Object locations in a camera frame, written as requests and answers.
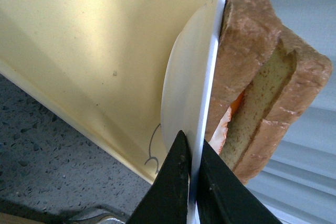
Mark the wooden cutting board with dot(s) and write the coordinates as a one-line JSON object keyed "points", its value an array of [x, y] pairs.
{"points": [[30, 217]]}

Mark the yellow bear tray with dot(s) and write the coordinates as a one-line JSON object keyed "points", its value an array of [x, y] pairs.
{"points": [[99, 65]]}

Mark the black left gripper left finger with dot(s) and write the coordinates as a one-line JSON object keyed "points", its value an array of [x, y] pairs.
{"points": [[167, 199]]}

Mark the bread slice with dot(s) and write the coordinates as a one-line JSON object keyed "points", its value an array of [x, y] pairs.
{"points": [[248, 36], [278, 95]]}

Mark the fake fried egg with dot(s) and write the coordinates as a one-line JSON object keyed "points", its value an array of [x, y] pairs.
{"points": [[219, 137]]}

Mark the grey curtain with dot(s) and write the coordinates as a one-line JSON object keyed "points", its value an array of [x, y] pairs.
{"points": [[298, 183]]}

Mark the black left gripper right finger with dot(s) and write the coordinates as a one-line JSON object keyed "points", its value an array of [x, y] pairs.
{"points": [[222, 198]]}

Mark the white round plate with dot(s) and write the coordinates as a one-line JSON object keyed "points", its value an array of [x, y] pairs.
{"points": [[187, 87]]}

